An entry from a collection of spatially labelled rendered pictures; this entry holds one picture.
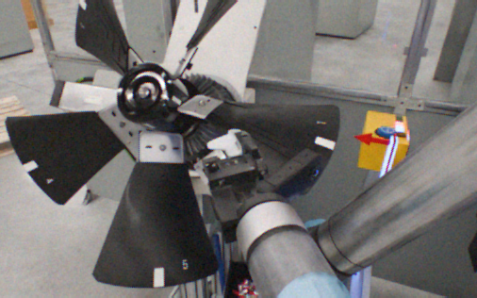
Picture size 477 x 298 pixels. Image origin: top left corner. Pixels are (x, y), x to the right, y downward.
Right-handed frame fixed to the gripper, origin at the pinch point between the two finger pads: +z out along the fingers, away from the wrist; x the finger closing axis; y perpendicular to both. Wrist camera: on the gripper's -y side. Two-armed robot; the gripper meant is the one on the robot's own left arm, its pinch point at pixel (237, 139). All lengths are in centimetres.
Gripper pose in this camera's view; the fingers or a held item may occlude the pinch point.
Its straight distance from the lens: 55.5
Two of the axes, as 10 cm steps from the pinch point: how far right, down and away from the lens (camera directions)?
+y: -9.6, 2.4, -1.7
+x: 1.1, 8.3, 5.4
